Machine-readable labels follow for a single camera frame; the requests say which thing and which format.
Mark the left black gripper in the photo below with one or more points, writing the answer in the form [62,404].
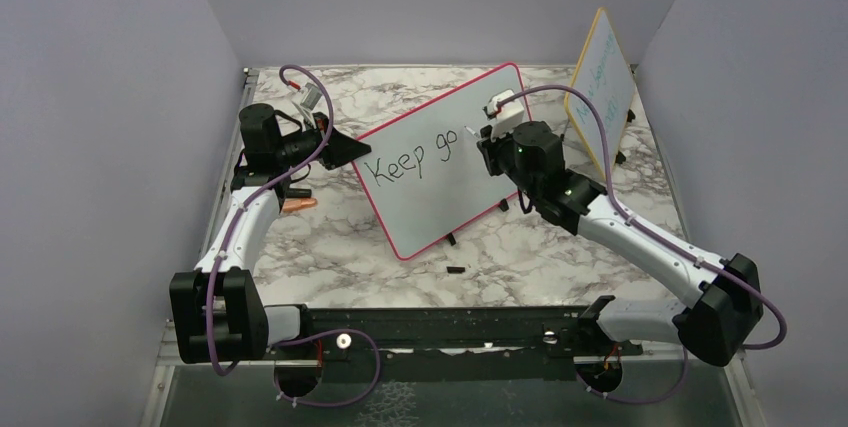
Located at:
[342,149]

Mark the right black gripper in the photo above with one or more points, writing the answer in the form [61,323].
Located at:
[489,147]

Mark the white whiteboard marker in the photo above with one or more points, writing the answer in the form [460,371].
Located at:
[472,132]

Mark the pink framed whiteboard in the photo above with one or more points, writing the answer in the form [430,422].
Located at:
[425,177]

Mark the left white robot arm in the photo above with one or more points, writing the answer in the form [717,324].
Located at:
[217,311]

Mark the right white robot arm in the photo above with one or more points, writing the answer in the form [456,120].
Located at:
[714,307]

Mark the yellow framed whiteboard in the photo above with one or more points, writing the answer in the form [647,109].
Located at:
[605,78]

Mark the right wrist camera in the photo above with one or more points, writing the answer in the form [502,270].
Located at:
[503,114]

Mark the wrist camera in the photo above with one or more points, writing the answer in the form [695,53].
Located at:
[503,114]
[305,101]

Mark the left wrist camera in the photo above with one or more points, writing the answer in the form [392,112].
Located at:
[305,101]

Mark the black mounting rail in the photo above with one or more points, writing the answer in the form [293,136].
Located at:
[447,344]

